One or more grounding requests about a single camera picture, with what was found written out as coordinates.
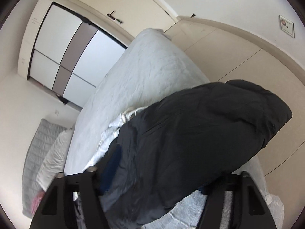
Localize grey bed sheet mattress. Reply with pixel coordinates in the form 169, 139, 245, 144
64, 28, 209, 175

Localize beige pillow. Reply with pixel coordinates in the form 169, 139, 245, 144
36, 129, 74, 192

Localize wall light switch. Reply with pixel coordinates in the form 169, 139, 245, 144
279, 15, 295, 38

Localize cream door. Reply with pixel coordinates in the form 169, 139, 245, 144
73, 0, 175, 37

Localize white sliding wardrobe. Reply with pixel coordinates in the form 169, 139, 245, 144
18, 0, 127, 108

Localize black puffer jacket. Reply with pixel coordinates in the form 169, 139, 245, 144
100, 80, 293, 228

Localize grey quilted headboard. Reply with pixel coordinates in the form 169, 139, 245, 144
22, 119, 66, 219

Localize white grey checked blanket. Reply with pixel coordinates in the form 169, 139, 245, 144
85, 107, 284, 228

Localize red striped cloth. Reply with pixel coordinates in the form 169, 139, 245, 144
31, 190, 45, 216

